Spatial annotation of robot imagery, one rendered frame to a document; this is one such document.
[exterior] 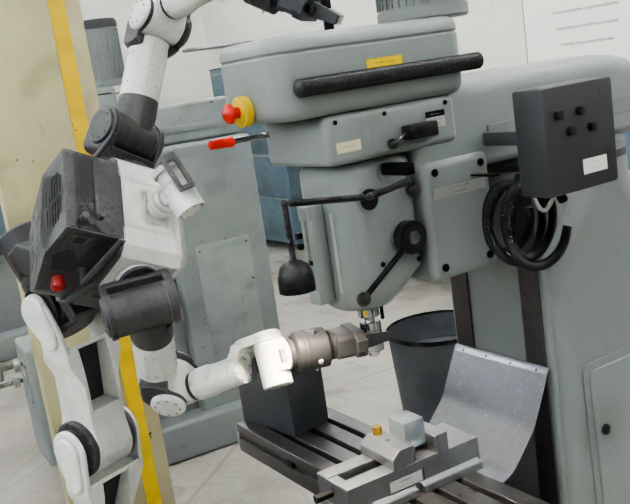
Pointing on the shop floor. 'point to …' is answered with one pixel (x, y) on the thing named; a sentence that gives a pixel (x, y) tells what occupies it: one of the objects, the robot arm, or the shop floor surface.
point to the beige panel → (153, 488)
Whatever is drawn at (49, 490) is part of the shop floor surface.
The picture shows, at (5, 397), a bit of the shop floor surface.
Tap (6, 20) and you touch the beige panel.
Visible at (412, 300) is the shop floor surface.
